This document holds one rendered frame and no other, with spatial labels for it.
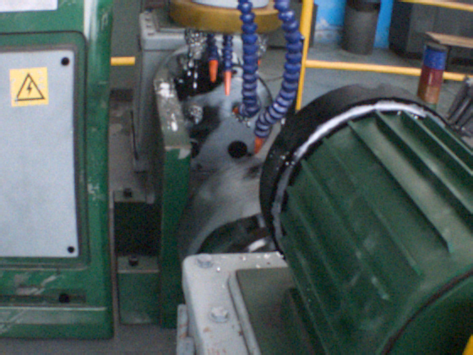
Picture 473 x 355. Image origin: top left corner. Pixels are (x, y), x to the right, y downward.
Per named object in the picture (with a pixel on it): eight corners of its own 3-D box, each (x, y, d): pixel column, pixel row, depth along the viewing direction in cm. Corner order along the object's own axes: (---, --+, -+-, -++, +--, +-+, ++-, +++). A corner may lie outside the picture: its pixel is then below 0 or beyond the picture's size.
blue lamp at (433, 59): (428, 68, 135) (432, 51, 133) (417, 61, 140) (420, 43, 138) (448, 70, 136) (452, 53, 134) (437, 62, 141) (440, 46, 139)
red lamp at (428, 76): (425, 85, 137) (428, 68, 135) (415, 77, 142) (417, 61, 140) (445, 87, 138) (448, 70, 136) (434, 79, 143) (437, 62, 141)
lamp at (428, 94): (422, 102, 139) (425, 85, 137) (411, 94, 144) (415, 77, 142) (442, 104, 140) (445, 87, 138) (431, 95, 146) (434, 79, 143)
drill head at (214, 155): (155, 193, 121) (161, 73, 109) (144, 116, 156) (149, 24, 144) (278, 192, 126) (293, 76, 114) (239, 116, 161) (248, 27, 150)
